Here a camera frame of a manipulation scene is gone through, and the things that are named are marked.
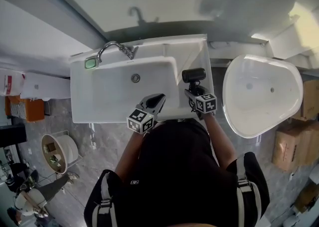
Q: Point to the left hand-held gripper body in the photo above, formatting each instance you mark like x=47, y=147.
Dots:
x=139, y=121

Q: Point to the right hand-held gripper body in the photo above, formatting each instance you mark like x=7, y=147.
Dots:
x=205, y=103

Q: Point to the black hair dryer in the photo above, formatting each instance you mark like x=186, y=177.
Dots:
x=194, y=74

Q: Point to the white ceramic bathroom sink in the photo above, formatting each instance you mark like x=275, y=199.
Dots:
x=104, y=96

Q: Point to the person's left forearm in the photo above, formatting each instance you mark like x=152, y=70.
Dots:
x=129, y=153

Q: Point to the person's right forearm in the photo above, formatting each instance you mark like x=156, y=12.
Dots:
x=221, y=143

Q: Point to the white bathtub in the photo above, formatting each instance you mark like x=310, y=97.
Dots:
x=261, y=103

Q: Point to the person's black shirt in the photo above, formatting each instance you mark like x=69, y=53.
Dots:
x=179, y=171

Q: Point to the chrome faucet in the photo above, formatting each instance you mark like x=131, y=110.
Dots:
x=109, y=45

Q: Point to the green soap dish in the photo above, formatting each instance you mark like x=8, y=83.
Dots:
x=91, y=63

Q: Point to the white round waste bin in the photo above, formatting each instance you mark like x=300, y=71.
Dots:
x=69, y=148

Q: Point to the small potted plant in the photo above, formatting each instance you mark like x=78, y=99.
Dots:
x=56, y=159

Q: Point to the small brown box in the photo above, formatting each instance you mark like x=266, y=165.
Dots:
x=50, y=147

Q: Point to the large cardboard box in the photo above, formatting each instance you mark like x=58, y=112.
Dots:
x=289, y=146

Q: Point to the white toilet tank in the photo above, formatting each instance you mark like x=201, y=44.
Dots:
x=45, y=86

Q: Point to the small cardboard box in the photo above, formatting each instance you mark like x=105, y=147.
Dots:
x=310, y=98

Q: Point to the orange box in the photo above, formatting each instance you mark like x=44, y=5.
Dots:
x=35, y=111

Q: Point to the white carton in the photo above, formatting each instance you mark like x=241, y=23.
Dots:
x=286, y=34

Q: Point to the striped cloth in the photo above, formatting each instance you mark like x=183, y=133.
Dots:
x=17, y=110

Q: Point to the black furniture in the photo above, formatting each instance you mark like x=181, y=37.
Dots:
x=12, y=135

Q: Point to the white bag with red label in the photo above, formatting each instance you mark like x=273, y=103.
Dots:
x=11, y=83

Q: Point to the brown cardboard box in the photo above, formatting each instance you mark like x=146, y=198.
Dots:
x=309, y=196

